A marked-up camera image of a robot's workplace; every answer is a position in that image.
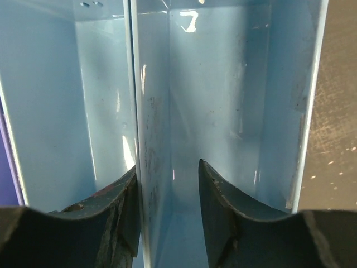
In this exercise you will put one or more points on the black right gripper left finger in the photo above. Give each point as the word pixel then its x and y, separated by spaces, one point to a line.
pixel 102 230

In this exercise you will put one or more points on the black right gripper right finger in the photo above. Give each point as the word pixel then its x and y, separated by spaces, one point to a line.
pixel 241 231

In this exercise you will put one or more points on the blue compartment organizer box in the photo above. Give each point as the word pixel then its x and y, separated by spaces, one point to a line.
pixel 90 89

